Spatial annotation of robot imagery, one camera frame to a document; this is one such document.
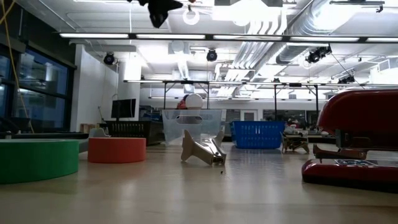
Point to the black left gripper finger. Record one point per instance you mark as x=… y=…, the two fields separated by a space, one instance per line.
x=166 y=7
x=153 y=9

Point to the red tape roll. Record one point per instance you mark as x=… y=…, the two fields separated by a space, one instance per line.
x=116 y=151

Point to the dark staple remover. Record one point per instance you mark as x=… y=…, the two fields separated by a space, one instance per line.
x=295 y=141

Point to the green tape roll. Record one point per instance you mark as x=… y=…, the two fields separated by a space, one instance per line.
x=37 y=161

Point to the red stapler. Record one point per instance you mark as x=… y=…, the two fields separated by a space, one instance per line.
x=357 y=112

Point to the long ceiling light bar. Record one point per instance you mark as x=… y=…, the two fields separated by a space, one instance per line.
x=171 y=36

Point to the black ceiling spotlight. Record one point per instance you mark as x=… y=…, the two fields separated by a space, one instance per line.
x=109 y=58
x=317 y=55
x=211 y=55
x=346 y=79

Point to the person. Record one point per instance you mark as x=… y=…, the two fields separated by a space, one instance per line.
x=181 y=104

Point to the black computer monitor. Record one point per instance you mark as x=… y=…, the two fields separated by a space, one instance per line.
x=123 y=108

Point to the clear plastic bin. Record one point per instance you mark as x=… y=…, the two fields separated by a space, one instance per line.
x=174 y=127

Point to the black plastic basket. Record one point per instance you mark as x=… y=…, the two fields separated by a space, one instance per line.
x=133 y=130

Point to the wooden crate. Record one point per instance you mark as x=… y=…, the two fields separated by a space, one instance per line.
x=88 y=128

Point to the large dark window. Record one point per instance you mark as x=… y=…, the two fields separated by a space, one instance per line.
x=43 y=93

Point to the blue plastic basket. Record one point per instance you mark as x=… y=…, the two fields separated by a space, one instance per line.
x=258 y=133

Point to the black metal frame stand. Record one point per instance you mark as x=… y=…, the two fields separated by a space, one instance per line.
x=275 y=102
x=164 y=93

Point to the silver ventilation duct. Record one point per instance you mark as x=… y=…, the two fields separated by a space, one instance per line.
x=306 y=28

